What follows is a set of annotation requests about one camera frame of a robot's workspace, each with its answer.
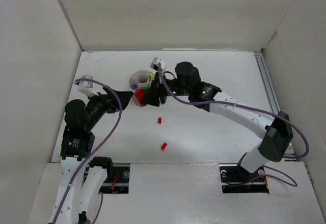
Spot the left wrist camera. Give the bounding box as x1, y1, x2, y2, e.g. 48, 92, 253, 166
75, 80, 98, 98

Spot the green square lego brick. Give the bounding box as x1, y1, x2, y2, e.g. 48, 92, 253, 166
142, 87, 150, 93

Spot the purple square lego brick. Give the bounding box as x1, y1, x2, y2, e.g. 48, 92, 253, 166
130, 84, 137, 90

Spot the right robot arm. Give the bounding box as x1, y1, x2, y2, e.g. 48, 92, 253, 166
141, 58, 293, 174

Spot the aluminium rail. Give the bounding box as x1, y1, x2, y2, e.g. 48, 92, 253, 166
254, 51, 297, 161

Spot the purple cable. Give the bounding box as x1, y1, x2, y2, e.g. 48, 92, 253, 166
52, 79, 124, 224
156, 65, 310, 188

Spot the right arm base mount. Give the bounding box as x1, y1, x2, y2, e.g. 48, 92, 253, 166
219, 164, 269, 193

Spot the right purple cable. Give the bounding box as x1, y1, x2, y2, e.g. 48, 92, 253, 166
156, 65, 310, 188

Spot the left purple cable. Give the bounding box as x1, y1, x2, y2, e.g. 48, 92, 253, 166
52, 79, 124, 224

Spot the white divided round container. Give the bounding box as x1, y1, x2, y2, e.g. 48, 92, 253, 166
129, 70, 152, 92

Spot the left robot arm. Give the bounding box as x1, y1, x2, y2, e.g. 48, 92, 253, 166
48, 88, 133, 223

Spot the yellow-green lego brick large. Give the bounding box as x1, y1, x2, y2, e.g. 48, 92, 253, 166
147, 73, 155, 83

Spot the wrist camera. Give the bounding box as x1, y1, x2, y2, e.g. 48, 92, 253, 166
75, 80, 98, 98
150, 57, 167, 73

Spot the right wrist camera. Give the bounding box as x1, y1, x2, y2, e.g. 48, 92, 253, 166
150, 57, 167, 73

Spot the purple red lego assembly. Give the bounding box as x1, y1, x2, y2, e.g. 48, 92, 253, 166
132, 88, 146, 107

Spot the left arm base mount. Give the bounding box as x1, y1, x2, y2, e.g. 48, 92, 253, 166
84, 156, 130, 194

